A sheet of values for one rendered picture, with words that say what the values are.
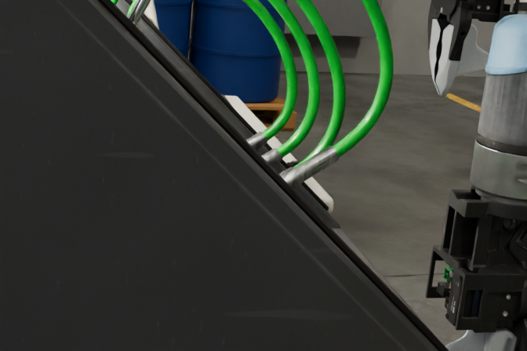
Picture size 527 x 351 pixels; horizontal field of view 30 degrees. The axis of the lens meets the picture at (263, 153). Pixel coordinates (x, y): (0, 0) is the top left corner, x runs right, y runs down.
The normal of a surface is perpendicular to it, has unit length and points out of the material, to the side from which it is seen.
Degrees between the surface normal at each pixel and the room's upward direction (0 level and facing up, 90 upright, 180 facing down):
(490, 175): 90
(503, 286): 90
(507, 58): 87
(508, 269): 0
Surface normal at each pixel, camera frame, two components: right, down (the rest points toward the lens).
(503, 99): -0.76, 0.11
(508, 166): -0.44, 0.18
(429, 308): 0.09, -0.96
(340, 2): 0.32, 0.28
